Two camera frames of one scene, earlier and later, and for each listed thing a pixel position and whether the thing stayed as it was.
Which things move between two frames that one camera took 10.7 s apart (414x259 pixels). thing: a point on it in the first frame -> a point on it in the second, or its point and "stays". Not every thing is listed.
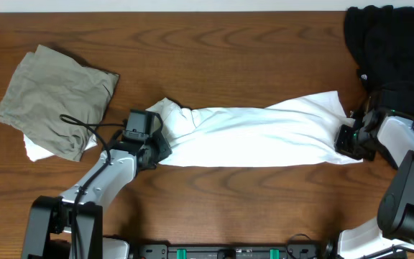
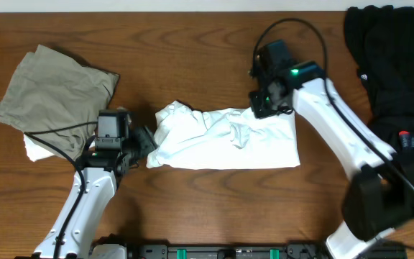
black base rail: x=290 y=250 stays
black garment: x=384 y=40 stays
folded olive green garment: x=57 y=101 stays
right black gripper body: x=357 y=144 -> x=264 y=104
